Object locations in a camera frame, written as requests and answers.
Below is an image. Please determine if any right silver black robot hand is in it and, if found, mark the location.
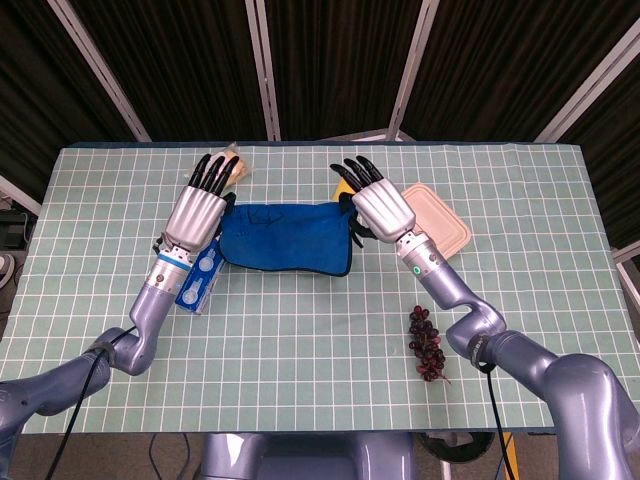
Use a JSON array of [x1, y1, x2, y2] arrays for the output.
[[329, 155, 418, 242]]

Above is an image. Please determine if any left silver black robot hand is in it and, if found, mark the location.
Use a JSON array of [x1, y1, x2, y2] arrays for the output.
[[162, 153, 242, 251]]

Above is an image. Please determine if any blue towel with black trim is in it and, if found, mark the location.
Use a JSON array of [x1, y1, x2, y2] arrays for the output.
[[218, 193, 374, 278]]

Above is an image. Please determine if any beige lidded lunch box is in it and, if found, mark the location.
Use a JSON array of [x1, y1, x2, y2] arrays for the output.
[[402, 183, 473, 260]]

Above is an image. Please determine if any clear bag of biscuits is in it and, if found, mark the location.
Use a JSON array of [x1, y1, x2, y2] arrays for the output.
[[222, 143, 252, 182]]

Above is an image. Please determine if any blue white toothpaste box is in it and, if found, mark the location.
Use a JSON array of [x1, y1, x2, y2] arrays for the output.
[[175, 237, 226, 317]]

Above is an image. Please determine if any white partition base foot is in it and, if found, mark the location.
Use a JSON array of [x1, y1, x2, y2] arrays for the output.
[[319, 128, 416, 144]]

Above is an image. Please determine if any bunch of dark red grapes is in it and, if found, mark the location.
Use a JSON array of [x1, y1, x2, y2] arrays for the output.
[[408, 304, 451, 385]]

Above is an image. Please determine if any black pleated curtain panel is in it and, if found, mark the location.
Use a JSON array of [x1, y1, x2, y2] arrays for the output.
[[266, 0, 425, 142], [402, 0, 640, 143], [0, 0, 139, 202], [553, 57, 640, 249], [69, 0, 271, 143]]

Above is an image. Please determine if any green grid tablecloth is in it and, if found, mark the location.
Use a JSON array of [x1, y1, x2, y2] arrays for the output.
[[0, 142, 640, 434]]

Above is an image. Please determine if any black electronic device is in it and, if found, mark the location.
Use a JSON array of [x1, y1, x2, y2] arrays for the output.
[[0, 209, 31, 249]]

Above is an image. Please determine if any white round object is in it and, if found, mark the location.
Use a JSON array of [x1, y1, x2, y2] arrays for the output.
[[0, 252, 19, 291]]

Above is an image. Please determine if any black round object under table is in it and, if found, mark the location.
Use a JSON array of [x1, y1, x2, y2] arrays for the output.
[[418, 432, 496, 464]]

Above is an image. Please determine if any grey-blue robot torso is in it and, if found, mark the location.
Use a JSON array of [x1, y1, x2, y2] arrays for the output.
[[199, 432, 416, 480]]

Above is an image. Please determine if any white partition post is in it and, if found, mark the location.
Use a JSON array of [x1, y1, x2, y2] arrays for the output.
[[47, 0, 152, 143], [533, 19, 640, 143], [244, 0, 283, 142], [387, 0, 441, 142]]

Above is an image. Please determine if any white frame bar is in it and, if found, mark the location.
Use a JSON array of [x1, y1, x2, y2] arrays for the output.
[[0, 174, 42, 216], [612, 244, 640, 301]]

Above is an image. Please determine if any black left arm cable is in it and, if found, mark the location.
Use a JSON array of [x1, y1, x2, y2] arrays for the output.
[[58, 325, 140, 480]]

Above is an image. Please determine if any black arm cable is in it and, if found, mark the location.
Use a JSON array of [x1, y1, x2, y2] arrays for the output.
[[478, 360, 517, 480], [58, 325, 140, 480]]

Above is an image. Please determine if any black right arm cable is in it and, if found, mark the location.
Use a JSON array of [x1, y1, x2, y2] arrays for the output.
[[478, 360, 517, 480]]

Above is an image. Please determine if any black floor cable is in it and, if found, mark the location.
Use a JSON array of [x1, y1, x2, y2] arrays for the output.
[[148, 432, 194, 480]]

